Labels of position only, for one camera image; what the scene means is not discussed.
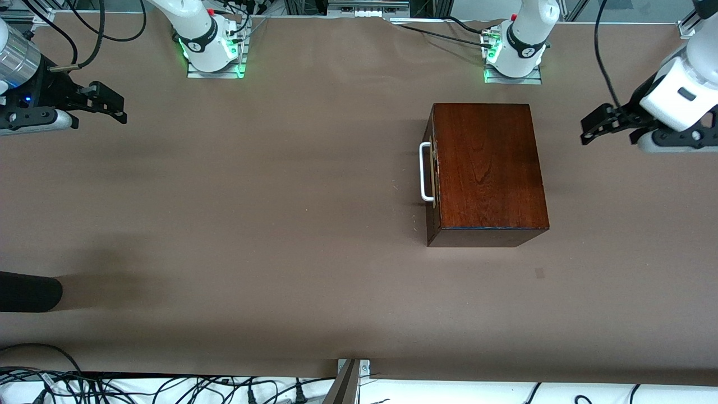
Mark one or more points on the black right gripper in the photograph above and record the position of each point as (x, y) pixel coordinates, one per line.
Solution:
(51, 90)

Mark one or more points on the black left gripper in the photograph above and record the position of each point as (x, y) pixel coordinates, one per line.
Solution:
(631, 114)

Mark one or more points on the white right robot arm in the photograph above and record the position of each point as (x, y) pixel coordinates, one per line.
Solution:
(196, 28)

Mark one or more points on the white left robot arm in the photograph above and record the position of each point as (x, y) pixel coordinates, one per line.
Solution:
(681, 95)

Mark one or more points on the dark wooden drawer case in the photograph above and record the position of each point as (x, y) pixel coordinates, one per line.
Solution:
(488, 168)

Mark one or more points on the black cylinder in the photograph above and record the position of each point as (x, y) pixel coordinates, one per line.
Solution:
(28, 292)

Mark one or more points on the brown table cover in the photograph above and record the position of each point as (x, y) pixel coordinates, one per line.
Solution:
(308, 252)

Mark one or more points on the white power strip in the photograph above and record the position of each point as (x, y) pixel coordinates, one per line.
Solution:
(364, 10)

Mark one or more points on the dark grey metal pole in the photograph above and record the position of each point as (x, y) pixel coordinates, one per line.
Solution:
(343, 387)

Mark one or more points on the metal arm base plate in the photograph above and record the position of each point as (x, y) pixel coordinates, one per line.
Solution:
(533, 80)
(196, 74)

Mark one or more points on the silver frame bracket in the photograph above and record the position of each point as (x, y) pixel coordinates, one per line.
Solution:
(42, 14)
(689, 29)

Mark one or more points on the black aluminium frame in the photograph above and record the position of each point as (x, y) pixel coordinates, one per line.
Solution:
(305, 5)

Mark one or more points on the silver metal bracket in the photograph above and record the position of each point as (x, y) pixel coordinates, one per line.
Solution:
(364, 367)

